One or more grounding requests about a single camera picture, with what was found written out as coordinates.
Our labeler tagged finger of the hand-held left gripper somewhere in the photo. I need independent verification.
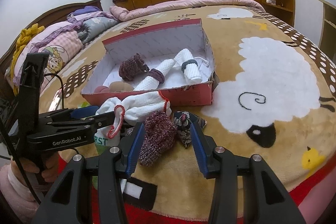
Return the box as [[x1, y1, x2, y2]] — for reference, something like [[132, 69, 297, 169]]
[[48, 110, 117, 135], [39, 105, 100, 120]]

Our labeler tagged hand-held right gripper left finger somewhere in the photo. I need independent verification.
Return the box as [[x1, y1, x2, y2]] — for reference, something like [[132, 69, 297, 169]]
[[31, 122, 146, 224]]

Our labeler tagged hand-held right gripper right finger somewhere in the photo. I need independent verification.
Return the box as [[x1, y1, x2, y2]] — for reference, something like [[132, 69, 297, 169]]
[[189, 122, 306, 224]]

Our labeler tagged white glove with red trim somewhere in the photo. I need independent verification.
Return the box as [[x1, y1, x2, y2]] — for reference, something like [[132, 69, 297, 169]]
[[96, 97, 127, 139]]

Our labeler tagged maroon knit sock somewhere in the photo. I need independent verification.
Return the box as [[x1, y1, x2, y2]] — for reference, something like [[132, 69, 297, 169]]
[[138, 111, 177, 167], [119, 53, 148, 82]]

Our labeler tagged beige makeup sponge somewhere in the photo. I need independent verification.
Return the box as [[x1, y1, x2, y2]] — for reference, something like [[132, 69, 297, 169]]
[[109, 82, 134, 92]]

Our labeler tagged white sock red trim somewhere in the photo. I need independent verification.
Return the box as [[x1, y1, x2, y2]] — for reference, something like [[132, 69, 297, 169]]
[[122, 91, 173, 125]]

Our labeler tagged pink cardboard box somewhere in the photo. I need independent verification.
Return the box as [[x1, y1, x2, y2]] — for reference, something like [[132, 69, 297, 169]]
[[80, 18, 220, 107]]

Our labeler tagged purple hair scrunchie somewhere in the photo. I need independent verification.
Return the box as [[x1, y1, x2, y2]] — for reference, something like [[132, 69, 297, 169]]
[[146, 68, 166, 83]]

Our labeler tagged white sock grey band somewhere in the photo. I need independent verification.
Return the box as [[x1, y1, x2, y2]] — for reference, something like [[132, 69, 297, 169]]
[[174, 49, 204, 84]]

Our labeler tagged white sock purple band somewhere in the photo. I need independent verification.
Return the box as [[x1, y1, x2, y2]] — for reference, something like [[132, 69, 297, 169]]
[[133, 59, 176, 91]]

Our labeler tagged grey hair scrunchie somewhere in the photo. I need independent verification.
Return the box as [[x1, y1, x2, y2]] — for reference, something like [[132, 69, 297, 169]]
[[181, 59, 199, 73]]

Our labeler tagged person's left forearm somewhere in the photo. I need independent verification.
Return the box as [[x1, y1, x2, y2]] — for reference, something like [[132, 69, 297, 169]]
[[0, 163, 47, 217]]

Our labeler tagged person's left hand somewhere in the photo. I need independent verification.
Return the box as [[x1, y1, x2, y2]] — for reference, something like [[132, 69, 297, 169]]
[[20, 153, 61, 185]]

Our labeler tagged dark patterned sock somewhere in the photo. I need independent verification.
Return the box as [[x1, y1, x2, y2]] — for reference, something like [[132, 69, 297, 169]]
[[173, 111, 207, 149]]

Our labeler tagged white green printed packet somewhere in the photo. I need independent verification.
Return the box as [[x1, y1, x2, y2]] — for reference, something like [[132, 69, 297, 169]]
[[93, 130, 110, 154]]

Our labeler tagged smartphone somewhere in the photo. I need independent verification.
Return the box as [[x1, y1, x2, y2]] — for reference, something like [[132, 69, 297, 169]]
[[50, 90, 64, 112]]

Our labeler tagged pink checked cartoon pillow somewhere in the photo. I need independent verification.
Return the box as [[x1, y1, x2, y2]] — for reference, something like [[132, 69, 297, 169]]
[[15, 21, 85, 83]]

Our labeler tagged grey floral quilt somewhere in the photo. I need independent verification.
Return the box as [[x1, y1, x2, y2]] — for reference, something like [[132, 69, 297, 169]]
[[77, 16, 119, 44]]

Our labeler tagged purple ruffled quilt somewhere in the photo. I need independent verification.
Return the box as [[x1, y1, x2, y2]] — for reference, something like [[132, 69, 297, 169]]
[[67, 10, 114, 28]]

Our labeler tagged yellow cloth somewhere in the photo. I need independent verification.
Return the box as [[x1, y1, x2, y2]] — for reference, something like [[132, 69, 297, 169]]
[[10, 23, 46, 76]]

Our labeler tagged purple garment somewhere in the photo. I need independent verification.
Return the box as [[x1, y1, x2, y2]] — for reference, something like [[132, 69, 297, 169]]
[[70, 6, 102, 17]]

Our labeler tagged pink checked quilt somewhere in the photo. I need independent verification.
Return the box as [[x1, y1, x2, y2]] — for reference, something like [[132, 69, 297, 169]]
[[110, 0, 265, 22]]

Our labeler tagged light wooden shelf unit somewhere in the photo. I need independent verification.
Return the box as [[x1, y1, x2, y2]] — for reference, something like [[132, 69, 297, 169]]
[[318, 0, 336, 44]]

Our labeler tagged black cable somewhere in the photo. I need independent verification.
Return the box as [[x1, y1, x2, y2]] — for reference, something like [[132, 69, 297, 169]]
[[0, 73, 79, 205]]

